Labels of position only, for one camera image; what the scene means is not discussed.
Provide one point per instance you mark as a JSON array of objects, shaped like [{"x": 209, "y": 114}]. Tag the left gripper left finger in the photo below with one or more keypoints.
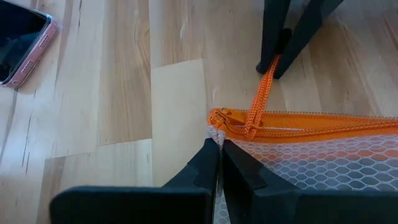
[{"x": 140, "y": 205}]

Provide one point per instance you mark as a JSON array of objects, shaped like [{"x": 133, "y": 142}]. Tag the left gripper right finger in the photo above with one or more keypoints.
[{"x": 311, "y": 207}]

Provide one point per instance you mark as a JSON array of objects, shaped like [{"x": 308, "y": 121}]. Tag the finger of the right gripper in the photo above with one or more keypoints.
[
  {"x": 273, "y": 25},
  {"x": 308, "y": 28}
]

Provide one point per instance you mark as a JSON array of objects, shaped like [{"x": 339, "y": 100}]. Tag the white mesh pouch orange trim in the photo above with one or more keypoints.
[{"x": 311, "y": 155}]

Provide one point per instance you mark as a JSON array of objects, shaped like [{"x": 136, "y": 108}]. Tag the black rectangular phone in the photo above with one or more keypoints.
[{"x": 18, "y": 40}]

